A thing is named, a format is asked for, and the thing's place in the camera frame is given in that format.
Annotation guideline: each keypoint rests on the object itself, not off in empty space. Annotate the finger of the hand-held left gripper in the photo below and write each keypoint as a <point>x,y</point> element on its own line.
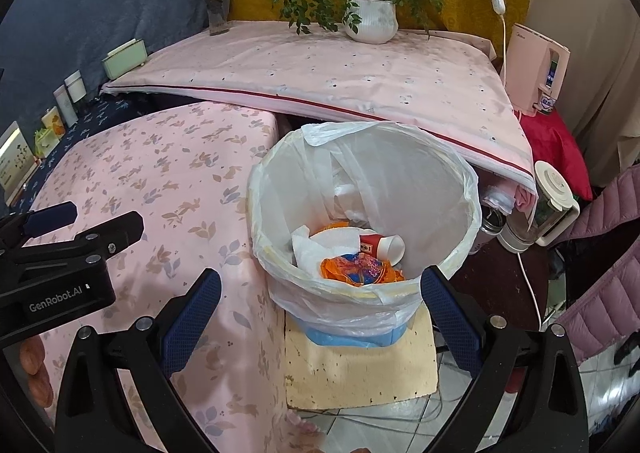
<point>115,230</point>
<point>50,219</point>

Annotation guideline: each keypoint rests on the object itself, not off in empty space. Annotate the short white bottle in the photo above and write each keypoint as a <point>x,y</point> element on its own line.
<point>76,88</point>

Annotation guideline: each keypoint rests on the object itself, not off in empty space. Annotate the pink padded cloth red stripe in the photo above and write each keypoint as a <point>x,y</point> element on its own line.
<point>325,68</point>

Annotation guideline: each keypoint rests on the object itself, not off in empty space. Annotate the dark brown table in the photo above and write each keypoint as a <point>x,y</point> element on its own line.
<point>495,283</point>

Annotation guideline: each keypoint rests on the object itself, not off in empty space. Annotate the purple down jacket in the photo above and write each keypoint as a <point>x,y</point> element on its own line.
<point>600,313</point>

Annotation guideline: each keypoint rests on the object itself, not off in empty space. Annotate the small green bag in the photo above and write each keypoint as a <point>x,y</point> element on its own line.
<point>46,143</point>

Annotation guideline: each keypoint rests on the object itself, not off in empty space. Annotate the navy floral cloth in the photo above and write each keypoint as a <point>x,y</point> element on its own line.
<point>100,108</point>

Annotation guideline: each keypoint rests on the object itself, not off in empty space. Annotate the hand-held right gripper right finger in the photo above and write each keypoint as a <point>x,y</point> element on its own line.
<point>450,325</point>

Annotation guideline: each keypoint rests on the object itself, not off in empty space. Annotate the red paper cup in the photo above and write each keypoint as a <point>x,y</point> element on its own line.
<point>380,248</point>

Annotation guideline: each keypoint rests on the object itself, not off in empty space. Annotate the green tissue box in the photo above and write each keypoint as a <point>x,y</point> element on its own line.
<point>125,63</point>

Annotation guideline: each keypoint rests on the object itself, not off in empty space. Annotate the tall white bottle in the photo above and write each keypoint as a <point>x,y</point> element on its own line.
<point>66,105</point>

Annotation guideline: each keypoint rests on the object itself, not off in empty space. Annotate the pink floral tablecloth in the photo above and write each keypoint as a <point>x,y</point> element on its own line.
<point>165,173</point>

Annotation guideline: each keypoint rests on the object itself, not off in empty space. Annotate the pink water dispenser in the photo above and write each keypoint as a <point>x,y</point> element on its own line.
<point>525,68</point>

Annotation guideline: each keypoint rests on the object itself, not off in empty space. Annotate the pink white bundled cloth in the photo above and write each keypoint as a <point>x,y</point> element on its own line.
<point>520,198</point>

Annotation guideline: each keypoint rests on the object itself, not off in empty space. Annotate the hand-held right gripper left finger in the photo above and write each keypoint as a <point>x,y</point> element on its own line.
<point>192,323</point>

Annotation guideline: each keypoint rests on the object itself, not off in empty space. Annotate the waste bin with white liner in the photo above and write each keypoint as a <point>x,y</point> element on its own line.
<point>400,173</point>

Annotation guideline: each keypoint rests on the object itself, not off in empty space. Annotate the person's left hand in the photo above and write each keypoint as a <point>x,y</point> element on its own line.
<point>37,383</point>

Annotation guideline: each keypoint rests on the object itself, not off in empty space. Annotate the beige curtain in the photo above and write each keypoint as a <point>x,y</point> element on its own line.
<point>600,58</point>

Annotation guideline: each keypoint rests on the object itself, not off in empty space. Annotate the framed white card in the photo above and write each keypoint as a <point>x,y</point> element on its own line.
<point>15,158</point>

